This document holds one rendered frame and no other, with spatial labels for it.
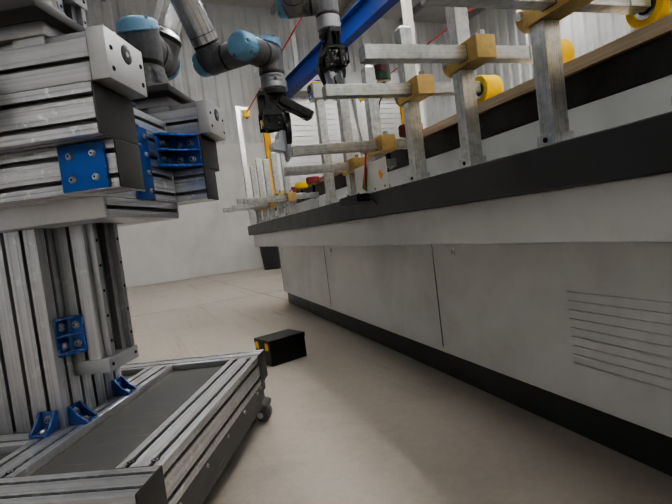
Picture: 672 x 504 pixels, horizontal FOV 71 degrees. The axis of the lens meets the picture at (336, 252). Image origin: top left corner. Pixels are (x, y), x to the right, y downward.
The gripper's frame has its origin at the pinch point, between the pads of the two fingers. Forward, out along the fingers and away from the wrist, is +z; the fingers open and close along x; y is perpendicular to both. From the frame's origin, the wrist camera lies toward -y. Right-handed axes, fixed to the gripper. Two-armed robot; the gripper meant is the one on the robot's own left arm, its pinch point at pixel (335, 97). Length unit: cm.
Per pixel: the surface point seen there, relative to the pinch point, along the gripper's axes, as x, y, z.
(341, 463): -23, 32, 102
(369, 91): -3.0, 32.3, 7.9
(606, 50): 31, 73, 13
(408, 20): 108, -129, -85
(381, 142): 9.4, 10.7, 17.3
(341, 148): -2.9, 7.3, 17.8
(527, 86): 31, 51, 13
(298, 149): -16.7, 7.3, 17.2
